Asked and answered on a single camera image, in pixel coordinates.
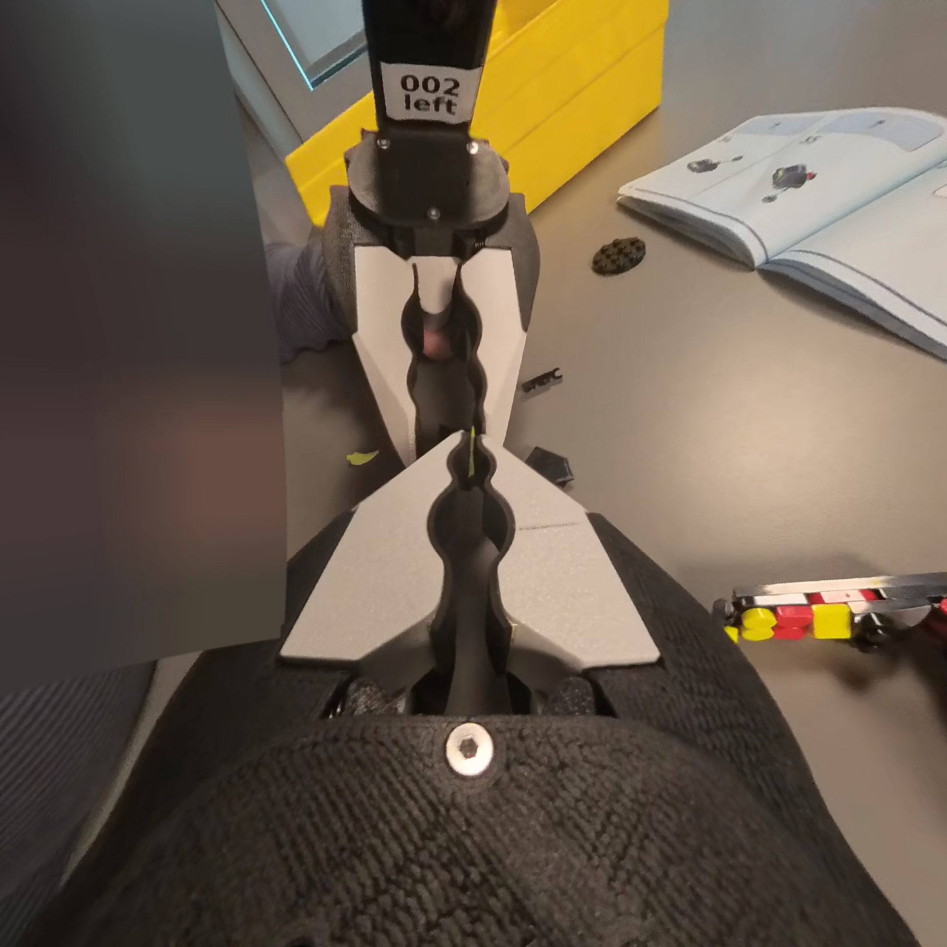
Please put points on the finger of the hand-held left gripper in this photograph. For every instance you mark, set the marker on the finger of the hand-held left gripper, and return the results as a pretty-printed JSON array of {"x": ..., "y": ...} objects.
[
  {"x": 381, "y": 318},
  {"x": 499, "y": 318}
]

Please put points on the black round brick plate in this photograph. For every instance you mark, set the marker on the black round brick plate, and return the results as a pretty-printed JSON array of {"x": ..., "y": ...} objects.
[{"x": 618, "y": 257}]

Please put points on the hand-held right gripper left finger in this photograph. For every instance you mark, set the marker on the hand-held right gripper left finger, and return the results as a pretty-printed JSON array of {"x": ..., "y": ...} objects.
[{"x": 362, "y": 584}]

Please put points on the person's left hand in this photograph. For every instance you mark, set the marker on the person's left hand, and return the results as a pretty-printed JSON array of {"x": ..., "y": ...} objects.
[{"x": 438, "y": 337}]

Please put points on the person's grey sweater torso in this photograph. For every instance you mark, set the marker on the person's grey sweater torso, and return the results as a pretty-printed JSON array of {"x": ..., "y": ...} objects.
[{"x": 59, "y": 799}]

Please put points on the open pale blue instruction booklet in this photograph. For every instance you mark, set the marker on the open pale blue instruction booklet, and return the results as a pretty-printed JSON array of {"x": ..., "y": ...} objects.
[{"x": 814, "y": 200}]

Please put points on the glass window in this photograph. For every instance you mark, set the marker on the glass window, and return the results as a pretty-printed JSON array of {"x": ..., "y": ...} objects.
[{"x": 318, "y": 37}]

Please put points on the person's left forearm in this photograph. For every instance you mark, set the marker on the person's left forearm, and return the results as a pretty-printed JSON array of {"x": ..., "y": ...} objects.
[{"x": 303, "y": 303}]

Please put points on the small flat black brick piece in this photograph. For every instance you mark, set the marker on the small flat black brick piece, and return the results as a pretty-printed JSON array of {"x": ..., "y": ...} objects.
[{"x": 541, "y": 381}]

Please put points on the white slope brick piece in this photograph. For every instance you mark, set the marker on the white slope brick piece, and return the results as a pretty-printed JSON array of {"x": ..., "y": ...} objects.
[{"x": 553, "y": 464}]

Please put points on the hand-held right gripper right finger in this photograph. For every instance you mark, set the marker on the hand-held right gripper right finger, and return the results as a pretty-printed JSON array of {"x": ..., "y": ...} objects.
[{"x": 577, "y": 592}]

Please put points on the yellow plastic bin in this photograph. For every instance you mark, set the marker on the yellow plastic bin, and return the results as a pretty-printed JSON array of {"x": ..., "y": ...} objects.
[{"x": 562, "y": 96}]

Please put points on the red black yellow brick model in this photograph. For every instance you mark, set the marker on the red black yellow brick model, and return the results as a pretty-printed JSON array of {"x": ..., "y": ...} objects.
[{"x": 828, "y": 614}]

